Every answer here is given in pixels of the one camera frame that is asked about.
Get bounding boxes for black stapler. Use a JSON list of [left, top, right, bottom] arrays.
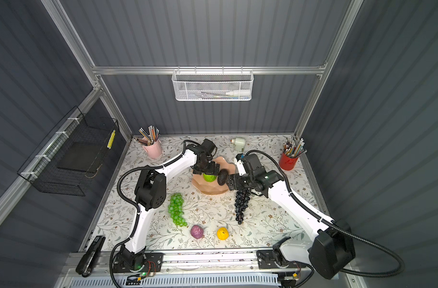
[[76, 235, 106, 277]]

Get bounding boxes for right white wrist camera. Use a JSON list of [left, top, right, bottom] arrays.
[[234, 153, 246, 176]]

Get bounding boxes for red pencil cup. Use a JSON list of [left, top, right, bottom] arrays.
[[279, 153, 298, 171]]

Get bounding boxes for dark brown avocado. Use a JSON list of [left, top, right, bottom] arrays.
[[216, 169, 229, 186]]

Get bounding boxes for green grape bunch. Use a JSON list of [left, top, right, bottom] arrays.
[[168, 193, 188, 227]]

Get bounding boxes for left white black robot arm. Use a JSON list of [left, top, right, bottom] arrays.
[[116, 139, 219, 254]]

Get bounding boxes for black corrugated cable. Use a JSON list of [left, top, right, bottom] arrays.
[[245, 149, 406, 278], [108, 139, 202, 288]]

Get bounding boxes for dark purple grape bunch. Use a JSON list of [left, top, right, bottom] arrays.
[[234, 188, 251, 225]]

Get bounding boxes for purple round fruit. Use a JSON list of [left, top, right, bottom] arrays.
[[190, 225, 204, 240]]

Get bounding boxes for bright green custard apple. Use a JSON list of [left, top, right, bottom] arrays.
[[203, 174, 216, 182]]

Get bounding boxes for white floor vent grille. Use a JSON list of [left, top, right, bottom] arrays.
[[67, 272, 281, 288]]

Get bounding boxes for black wire wall basket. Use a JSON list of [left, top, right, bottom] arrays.
[[17, 107, 119, 196]]

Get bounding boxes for right black corrugated cable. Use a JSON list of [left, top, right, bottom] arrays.
[[245, 149, 406, 278]]

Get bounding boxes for white wire mesh basket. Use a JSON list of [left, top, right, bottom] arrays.
[[172, 70, 254, 102]]

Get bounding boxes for pencils in pink cup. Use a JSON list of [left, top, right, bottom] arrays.
[[138, 126, 160, 146]]

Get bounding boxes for pink scalloped fruit bowl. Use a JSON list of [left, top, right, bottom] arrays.
[[191, 157, 236, 195]]

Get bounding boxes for pink pencil cup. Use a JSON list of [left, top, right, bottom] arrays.
[[143, 140, 162, 159]]

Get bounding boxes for pencils in red cup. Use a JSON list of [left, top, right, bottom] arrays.
[[283, 136, 307, 158]]

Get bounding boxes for yellow pear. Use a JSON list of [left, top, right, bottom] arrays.
[[216, 228, 229, 241]]

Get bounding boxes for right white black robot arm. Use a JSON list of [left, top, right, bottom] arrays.
[[227, 154, 355, 280]]

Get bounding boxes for left black corrugated cable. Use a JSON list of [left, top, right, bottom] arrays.
[[108, 139, 202, 288]]

